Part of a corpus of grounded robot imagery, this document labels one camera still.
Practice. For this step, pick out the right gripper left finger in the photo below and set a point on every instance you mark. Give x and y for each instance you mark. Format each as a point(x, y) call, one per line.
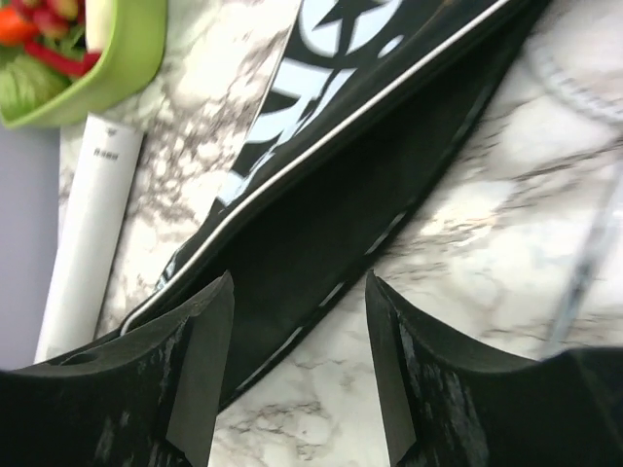
point(147, 398)

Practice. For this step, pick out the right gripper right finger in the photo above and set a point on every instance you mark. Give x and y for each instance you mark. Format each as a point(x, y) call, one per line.
point(450, 400)

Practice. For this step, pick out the white shuttlecock tube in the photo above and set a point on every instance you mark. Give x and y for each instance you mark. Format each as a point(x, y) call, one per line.
point(93, 219)

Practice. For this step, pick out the black racket cover bag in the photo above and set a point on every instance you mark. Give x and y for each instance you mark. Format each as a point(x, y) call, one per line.
point(368, 106)

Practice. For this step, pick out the green toy cabbage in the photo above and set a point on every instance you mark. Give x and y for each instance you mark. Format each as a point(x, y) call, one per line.
point(27, 84)

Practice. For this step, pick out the green plastic basket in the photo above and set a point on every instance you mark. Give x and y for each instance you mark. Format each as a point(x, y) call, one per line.
point(130, 61)

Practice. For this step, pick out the red toy chili pepper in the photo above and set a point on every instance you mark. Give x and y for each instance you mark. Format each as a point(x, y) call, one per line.
point(67, 66)

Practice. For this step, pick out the white toy radish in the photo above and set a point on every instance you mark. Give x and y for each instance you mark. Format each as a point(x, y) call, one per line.
point(99, 16)

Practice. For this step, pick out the orange toy carrot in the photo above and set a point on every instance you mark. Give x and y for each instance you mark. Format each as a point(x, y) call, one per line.
point(14, 29)

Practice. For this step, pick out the red toy cherry bunch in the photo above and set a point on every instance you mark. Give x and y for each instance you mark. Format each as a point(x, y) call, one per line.
point(53, 18)

